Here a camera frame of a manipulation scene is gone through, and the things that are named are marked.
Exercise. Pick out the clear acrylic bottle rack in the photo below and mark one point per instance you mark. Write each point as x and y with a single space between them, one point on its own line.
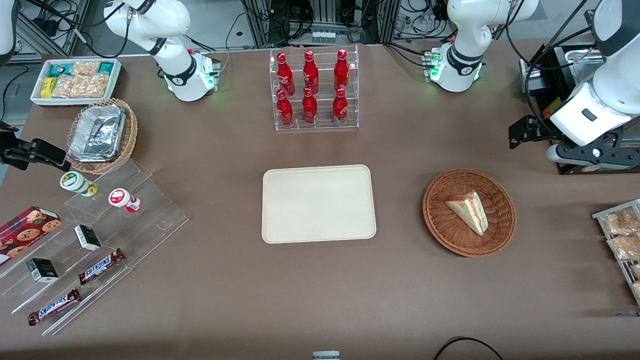
322 50

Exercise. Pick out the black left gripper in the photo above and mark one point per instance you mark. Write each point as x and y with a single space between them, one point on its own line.
542 128

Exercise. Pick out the red cookie box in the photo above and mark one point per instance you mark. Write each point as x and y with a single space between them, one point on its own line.
27 230

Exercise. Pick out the black equipment box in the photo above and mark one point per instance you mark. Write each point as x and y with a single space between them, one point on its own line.
542 95

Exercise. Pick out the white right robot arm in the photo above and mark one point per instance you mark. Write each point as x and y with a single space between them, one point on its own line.
180 75

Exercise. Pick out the clear acrylic stepped display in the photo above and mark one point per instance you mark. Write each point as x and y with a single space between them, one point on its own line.
150 215

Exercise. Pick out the white power strip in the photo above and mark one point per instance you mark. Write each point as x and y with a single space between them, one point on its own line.
322 36

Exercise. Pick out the yellow snack box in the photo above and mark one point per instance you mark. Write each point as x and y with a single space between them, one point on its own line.
47 87

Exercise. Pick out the white rectangular snack bin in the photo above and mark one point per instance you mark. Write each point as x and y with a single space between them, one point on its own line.
37 100

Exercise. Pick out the red cola bottle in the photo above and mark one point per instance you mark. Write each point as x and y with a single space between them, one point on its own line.
285 75
309 107
310 72
285 110
341 71
340 107

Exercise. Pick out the clear bag of crackers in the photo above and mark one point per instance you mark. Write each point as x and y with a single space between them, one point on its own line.
82 85

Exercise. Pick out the silver foil container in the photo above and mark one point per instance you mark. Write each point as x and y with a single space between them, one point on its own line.
97 132

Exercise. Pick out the triangle sandwich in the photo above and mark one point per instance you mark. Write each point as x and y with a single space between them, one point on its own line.
470 211

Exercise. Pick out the Snickers chocolate bar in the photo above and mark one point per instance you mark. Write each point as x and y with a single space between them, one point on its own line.
101 266
54 306

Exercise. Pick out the red lid yogurt cup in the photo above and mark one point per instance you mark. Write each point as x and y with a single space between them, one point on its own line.
121 198

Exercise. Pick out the teal snack pack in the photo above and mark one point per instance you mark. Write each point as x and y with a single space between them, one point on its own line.
106 67

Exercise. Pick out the cream plastic tray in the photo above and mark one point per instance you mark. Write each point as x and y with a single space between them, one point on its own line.
318 204

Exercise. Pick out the small grey device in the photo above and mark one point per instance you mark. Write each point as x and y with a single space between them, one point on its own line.
326 356

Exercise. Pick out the light wicker basket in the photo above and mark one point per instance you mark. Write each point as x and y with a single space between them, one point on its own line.
131 135

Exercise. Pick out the green lid yogurt cup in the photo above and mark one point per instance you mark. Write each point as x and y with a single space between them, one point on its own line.
76 182

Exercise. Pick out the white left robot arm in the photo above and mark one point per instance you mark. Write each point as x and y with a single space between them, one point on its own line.
465 30

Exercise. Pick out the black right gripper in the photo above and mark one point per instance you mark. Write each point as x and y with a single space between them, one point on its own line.
11 152

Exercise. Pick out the aluminium frame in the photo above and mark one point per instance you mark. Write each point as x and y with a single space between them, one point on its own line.
260 20

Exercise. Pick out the clear bag of pastries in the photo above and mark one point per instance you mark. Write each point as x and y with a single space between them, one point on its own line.
627 247
622 221

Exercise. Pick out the round brown wicker basket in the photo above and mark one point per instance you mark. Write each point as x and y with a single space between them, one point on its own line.
450 230

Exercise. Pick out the stainless steel pan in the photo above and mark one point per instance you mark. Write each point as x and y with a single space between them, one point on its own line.
575 57

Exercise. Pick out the small black box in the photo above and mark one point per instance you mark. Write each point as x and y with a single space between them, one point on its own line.
88 238
42 270

